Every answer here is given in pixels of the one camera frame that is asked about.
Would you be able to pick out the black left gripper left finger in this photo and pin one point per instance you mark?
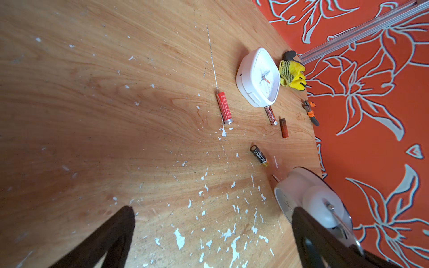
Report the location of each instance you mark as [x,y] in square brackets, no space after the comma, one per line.
[111,242]

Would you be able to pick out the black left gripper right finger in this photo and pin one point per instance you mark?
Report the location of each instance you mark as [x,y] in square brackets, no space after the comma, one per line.
[318,248]

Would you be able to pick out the white round twin-bell alarm clock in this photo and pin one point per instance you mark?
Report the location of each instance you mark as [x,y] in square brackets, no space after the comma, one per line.
[304,189]

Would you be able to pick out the white square alarm clock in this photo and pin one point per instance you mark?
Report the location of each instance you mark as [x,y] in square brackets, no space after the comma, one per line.
[258,78]

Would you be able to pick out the black gold AA battery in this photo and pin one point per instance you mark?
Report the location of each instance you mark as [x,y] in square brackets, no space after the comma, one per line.
[259,155]

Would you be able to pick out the orange red AA battery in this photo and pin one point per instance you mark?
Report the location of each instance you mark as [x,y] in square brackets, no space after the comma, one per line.
[283,127]

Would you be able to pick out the dark red AA battery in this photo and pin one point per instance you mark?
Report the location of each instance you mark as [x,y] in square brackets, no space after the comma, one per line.
[271,116]

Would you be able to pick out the yellow black work glove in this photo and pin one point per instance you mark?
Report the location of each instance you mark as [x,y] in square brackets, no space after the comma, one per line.
[292,72]

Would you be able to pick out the orange handled pliers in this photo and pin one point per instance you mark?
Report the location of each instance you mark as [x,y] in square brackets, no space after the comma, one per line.
[308,106]

